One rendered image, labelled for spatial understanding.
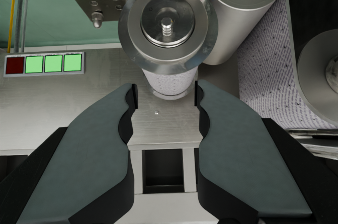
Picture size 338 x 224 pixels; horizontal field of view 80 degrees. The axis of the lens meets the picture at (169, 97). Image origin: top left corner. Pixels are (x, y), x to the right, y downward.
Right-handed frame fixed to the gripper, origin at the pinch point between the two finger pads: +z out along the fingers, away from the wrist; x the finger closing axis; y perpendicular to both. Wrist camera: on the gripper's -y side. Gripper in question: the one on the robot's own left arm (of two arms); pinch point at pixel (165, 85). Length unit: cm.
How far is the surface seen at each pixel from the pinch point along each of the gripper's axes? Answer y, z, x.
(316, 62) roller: 6.1, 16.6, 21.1
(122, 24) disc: 0.4, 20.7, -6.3
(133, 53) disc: 3.8, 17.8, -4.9
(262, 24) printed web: 3.3, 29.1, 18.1
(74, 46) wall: 81, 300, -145
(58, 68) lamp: 17, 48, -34
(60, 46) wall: 80, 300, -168
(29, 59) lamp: 15, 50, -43
